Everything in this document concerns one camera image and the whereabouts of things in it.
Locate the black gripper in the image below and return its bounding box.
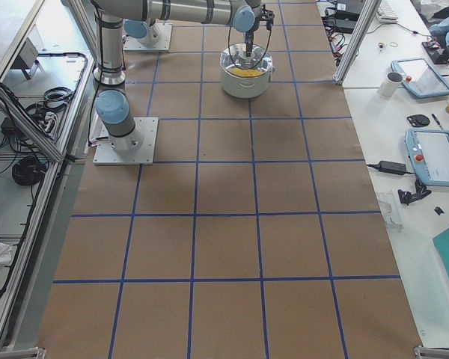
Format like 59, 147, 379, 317
245, 4, 275, 58

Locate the glass pot lid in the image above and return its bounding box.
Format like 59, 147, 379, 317
220, 43, 273, 77

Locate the yellow corn cob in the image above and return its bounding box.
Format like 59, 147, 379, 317
227, 67, 266, 79

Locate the white electric cooking pot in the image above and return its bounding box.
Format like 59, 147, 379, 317
220, 60, 275, 99

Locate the white paper cup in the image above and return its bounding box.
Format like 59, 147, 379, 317
377, 71, 403, 97

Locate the upper teach pendant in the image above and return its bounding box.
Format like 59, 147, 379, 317
391, 58, 449, 99

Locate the teach pendant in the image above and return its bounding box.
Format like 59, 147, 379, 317
391, 58, 449, 99
405, 129, 449, 187

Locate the black round disc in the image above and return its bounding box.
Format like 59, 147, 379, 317
406, 114, 430, 128

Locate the black power brick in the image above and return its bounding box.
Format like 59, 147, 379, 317
367, 160, 413, 176

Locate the black pen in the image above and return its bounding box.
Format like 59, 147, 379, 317
431, 114, 444, 130

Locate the clear plastic holder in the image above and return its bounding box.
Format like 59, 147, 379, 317
376, 191, 403, 232

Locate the grey control box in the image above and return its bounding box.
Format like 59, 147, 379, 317
10, 37, 39, 80

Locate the lower teach pendant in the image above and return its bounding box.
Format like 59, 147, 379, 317
405, 129, 449, 187

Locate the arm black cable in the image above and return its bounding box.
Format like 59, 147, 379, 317
227, 14, 274, 70

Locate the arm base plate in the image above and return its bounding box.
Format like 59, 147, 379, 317
93, 117, 159, 165
123, 20, 172, 52

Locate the aluminium frame post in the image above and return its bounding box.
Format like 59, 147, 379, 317
334, 0, 380, 85

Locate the black plastic bracket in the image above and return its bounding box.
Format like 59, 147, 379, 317
397, 179, 433, 206

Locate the coiled black cable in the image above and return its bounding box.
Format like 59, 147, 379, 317
10, 156, 48, 187

